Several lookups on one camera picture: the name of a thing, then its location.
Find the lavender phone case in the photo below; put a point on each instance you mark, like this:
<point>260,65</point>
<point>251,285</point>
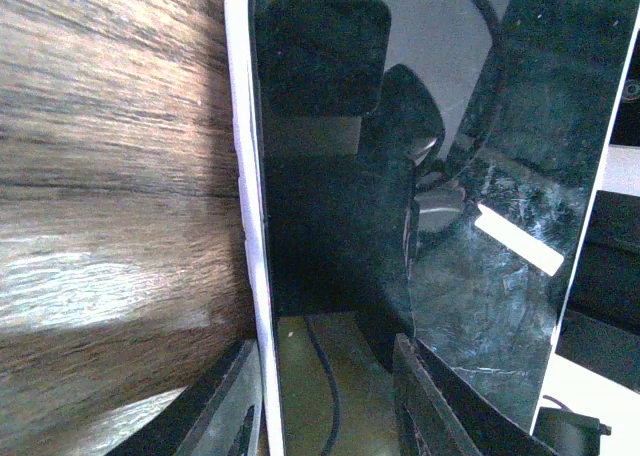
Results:
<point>244,90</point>

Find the white-edged black smartphone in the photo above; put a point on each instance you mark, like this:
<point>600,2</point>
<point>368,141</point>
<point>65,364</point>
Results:
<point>428,166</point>

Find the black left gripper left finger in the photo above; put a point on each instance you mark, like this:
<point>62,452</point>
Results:
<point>220,414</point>

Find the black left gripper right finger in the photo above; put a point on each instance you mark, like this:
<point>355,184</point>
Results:
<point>439,413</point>

